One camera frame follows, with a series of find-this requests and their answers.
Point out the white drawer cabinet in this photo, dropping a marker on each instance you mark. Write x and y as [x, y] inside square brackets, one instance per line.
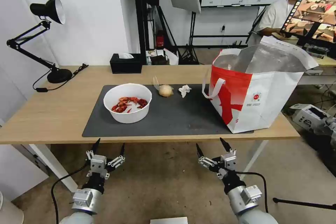
[15, 171]

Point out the person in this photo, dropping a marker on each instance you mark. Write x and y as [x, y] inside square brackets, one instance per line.
[275, 14]

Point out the dark grey table mat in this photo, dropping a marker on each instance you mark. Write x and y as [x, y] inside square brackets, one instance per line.
[170, 119]

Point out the white robot front shell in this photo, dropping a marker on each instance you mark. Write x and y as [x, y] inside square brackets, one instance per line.
[169, 220]

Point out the red fire extinguisher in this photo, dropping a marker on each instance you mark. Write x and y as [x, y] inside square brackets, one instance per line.
[160, 40]

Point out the black tissue box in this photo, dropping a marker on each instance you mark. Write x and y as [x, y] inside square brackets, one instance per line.
[126, 66]

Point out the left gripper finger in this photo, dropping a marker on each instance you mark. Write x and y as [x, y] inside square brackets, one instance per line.
[122, 151]
[94, 149]

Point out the red white takeout bag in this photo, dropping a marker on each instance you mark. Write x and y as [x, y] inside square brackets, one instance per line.
[262, 103]

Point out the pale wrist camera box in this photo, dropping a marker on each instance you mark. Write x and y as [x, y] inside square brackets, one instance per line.
[98, 165]
[229, 161]

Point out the crumpled white tissue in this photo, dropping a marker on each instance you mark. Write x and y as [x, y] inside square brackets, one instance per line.
[184, 89]

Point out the computer monitor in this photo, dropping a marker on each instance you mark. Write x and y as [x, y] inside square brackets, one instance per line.
[315, 11]

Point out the black desk lamp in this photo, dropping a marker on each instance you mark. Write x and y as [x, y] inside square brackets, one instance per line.
[60, 75]

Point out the black floor stand bar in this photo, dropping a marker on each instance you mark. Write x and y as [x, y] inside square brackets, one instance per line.
[302, 202]

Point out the tan bun in plastic wrap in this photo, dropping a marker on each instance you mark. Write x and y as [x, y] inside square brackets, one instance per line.
[165, 90]

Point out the black light stand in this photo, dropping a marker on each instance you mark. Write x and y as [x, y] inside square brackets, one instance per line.
[193, 37]

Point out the white table leg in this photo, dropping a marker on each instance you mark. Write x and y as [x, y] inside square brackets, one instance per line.
[256, 155]
[56, 169]

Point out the white round takeout bowl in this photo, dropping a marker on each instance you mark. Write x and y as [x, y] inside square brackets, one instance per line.
[128, 117]

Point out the black metal rack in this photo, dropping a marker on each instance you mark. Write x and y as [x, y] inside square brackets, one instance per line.
[143, 24]

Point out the white cardboard box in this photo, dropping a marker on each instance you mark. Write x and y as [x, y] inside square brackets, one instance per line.
[304, 119]

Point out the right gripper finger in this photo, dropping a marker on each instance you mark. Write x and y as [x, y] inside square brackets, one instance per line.
[225, 145]
[201, 153]

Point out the red crayfish shells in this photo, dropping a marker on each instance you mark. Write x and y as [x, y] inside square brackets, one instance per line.
[122, 102]

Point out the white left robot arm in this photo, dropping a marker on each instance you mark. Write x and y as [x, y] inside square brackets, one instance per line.
[83, 203]

